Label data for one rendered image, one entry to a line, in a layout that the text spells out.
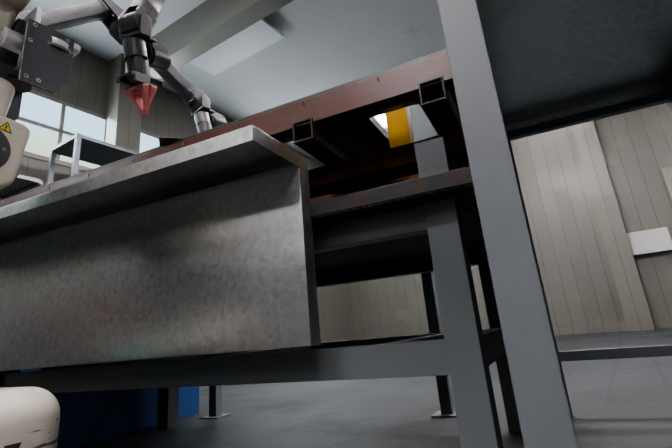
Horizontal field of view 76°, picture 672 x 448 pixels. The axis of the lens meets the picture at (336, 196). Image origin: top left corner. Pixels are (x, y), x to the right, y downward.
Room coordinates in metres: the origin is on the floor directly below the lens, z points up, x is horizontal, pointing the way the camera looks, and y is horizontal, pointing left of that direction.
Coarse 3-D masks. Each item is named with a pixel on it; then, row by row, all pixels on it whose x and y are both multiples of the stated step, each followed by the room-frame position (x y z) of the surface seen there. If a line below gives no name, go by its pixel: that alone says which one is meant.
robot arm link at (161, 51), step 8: (144, 16) 0.92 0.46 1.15; (144, 24) 0.93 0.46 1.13; (120, 32) 0.95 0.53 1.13; (136, 32) 0.93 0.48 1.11; (144, 32) 0.94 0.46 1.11; (152, 40) 0.98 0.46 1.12; (152, 48) 0.99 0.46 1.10; (160, 48) 1.01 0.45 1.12; (160, 56) 1.01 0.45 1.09; (168, 56) 1.03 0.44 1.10; (152, 64) 1.01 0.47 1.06; (160, 64) 1.02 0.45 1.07; (168, 64) 1.04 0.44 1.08
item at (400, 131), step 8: (392, 112) 0.96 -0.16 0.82; (400, 112) 0.95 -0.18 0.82; (408, 112) 0.97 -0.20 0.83; (392, 120) 0.96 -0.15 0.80; (400, 120) 0.95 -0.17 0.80; (408, 120) 0.96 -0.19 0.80; (392, 128) 0.96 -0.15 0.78; (400, 128) 0.95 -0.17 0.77; (408, 128) 0.95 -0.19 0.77; (392, 136) 0.96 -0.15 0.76; (400, 136) 0.95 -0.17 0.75; (408, 136) 0.94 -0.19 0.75; (392, 144) 0.96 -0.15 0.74; (400, 144) 0.95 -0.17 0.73
